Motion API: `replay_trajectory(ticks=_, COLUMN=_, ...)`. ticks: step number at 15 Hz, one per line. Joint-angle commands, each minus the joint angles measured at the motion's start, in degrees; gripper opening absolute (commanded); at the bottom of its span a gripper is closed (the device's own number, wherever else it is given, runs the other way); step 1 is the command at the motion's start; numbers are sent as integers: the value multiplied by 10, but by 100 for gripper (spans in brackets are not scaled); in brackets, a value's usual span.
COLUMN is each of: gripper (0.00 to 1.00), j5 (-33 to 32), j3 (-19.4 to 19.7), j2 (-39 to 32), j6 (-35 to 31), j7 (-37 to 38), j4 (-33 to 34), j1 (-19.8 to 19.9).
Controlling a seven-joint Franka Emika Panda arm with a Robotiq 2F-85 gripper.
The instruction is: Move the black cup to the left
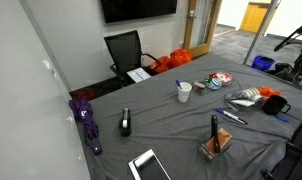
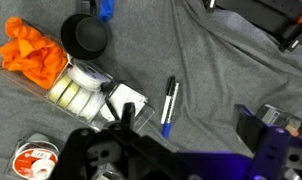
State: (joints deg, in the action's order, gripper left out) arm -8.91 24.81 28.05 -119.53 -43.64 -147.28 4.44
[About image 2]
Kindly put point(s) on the yellowish tape roll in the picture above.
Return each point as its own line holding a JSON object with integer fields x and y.
{"x": 69, "y": 95}
{"x": 58, "y": 88}

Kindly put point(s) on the small blue oval object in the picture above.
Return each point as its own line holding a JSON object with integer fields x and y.
{"x": 107, "y": 9}

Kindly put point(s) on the orange cloth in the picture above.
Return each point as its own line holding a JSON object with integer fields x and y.
{"x": 34, "y": 56}

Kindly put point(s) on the wide white tape roll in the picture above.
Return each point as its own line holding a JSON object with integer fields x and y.
{"x": 87, "y": 77}

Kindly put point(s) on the narrow white tape roll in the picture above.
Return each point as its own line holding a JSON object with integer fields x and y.
{"x": 79, "y": 100}
{"x": 92, "y": 106}

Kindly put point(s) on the white marker blue cap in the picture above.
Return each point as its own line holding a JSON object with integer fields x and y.
{"x": 167, "y": 106}

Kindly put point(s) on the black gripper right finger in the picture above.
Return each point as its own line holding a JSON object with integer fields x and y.
{"x": 246, "y": 125}

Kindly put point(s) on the wooden block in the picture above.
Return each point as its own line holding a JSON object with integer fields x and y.
{"x": 293, "y": 127}

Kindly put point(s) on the small clear plastic tray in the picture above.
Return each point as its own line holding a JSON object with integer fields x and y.
{"x": 271, "y": 115}

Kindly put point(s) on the grey table cloth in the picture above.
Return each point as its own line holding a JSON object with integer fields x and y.
{"x": 207, "y": 76}

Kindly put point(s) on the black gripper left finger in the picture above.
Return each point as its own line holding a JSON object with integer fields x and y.
{"x": 128, "y": 115}

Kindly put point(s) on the black cup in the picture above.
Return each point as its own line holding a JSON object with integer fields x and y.
{"x": 86, "y": 33}

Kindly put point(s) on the black robot mounting stand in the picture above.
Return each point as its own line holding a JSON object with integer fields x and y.
{"x": 274, "y": 16}

